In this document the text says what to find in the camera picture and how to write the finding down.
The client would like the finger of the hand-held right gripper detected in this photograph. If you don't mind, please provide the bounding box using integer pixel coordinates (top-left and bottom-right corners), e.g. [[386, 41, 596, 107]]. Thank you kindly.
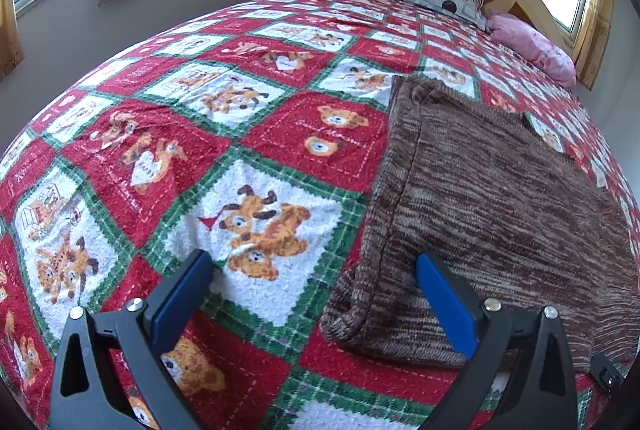
[[590, 352, 626, 398]]

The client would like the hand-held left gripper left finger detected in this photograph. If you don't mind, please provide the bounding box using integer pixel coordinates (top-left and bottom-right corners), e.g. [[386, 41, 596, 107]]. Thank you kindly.
[[48, 249, 216, 430]]

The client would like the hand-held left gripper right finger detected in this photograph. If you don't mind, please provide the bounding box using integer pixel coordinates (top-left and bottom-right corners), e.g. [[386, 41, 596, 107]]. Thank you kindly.
[[416, 252, 581, 430]]

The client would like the brown knitted sweater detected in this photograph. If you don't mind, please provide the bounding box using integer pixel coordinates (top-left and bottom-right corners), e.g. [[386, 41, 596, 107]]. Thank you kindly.
[[319, 75, 640, 373]]

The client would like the pink pillow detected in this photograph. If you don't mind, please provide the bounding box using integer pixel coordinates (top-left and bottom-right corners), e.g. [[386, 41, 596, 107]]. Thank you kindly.
[[485, 9, 577, 87]]

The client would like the red printed bear blanket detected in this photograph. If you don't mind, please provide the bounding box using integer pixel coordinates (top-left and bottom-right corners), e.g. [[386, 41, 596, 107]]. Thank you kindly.
[[0, 0, 640, 430]]

